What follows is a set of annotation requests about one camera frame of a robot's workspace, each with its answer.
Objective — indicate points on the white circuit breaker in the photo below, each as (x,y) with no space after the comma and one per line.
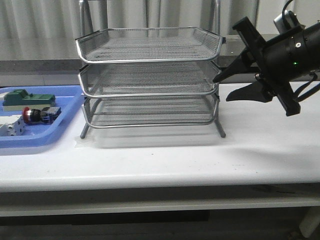
(12,125)

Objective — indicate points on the blue plastic tray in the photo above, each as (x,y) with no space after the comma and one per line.
(68,97)

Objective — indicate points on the dark stone counter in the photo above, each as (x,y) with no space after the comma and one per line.
(39,55)

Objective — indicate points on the green knife switch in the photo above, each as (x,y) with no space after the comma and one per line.
(18,99)

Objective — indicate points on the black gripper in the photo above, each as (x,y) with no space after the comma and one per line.
(267,84)

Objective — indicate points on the white table leg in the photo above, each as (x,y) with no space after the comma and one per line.
(310,222)

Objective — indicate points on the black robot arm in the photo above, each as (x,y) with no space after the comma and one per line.
(290,55)

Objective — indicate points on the silver mesh rack frame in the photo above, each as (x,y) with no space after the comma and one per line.
(87,29)

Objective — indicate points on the red emergency stop button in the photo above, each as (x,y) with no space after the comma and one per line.
(47,115)

